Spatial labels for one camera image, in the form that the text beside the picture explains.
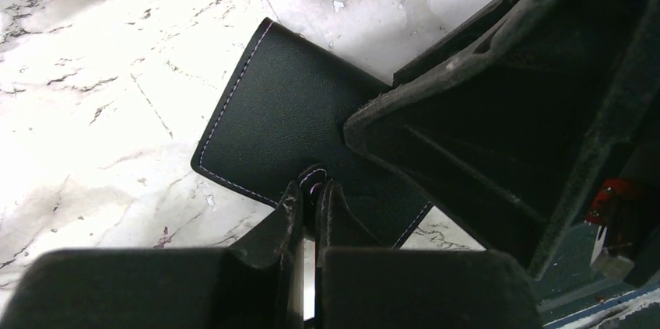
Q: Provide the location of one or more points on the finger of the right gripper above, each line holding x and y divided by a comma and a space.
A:
514, 120

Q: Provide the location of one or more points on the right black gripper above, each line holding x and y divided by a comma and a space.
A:
613, 247

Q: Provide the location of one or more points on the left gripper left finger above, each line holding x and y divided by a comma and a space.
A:
257, 282

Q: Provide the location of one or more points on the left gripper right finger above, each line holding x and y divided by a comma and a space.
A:
361, 285

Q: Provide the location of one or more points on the black leather card holder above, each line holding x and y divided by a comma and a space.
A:
281, 118

